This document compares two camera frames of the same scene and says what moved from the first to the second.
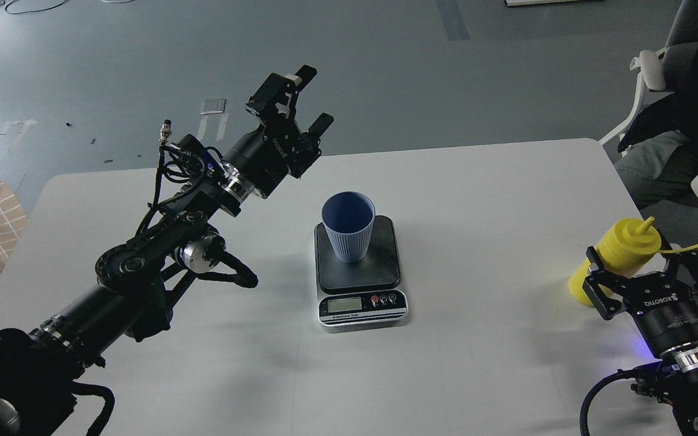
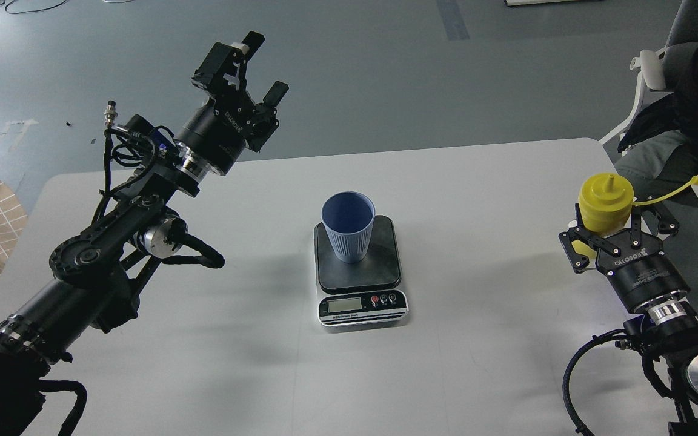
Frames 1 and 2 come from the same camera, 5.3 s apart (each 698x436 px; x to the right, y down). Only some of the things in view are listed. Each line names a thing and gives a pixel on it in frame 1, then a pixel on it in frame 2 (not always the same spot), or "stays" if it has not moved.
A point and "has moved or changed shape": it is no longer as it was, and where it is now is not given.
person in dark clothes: x=694 y=129 stays
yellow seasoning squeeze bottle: x=629 y=245 has moved or changed shape
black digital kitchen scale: x=362 y=293 stays
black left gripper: x=265 y=157 -> x=219 y=132
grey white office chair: x=663 y=69 stays
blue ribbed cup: x=349 y=217 stays
